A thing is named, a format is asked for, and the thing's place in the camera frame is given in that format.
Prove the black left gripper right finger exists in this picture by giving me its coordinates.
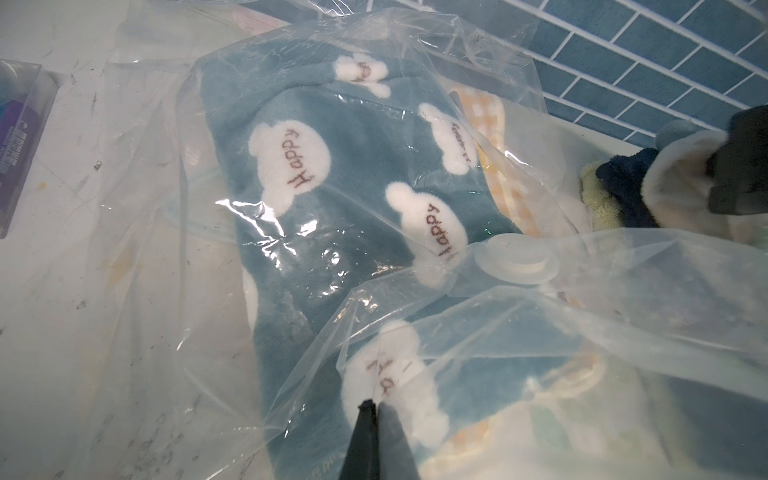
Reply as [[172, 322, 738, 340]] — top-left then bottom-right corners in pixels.
[[377, 403, 420, 480]]

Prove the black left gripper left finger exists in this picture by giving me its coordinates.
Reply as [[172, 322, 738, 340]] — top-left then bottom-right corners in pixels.
[[339, 400, 380, 480]]

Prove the clear plastic vacuum bag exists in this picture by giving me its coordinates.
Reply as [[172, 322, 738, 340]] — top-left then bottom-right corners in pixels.
[[73, 1, 767, 479]]

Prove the teal happy bear blanket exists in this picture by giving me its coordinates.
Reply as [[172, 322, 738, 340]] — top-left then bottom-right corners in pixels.
[[197, 37, 580, 479]]

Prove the navy blue star blanket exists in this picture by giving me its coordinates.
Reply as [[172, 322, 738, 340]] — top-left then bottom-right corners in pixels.
[[596, 148, 659, 228]]

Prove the white bear print blanket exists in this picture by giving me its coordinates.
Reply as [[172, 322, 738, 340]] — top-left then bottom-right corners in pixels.
[[641, 130, 767, 246]]

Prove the pale yellow fleece blanket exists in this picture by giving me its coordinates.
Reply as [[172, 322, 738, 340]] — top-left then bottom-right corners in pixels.
[[580, 162, 624, 231]]

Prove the light blue bear blanket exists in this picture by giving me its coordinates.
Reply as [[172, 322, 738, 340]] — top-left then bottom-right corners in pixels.
[[655, 119, 706, 152]]

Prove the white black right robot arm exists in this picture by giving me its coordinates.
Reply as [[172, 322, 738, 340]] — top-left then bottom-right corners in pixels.
[[706, 105, 767, 216]]

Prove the white bag valve cap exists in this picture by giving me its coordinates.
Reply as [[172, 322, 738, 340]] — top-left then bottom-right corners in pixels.
[[474, 233, 560, 285]]

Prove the orange checked blanket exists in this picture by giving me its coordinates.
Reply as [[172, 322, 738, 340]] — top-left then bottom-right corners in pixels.
[[448, 83, 591, 237]]

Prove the highlighter pen pack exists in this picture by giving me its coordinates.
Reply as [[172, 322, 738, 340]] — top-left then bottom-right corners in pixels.
[[1, 59, 58, 237]]

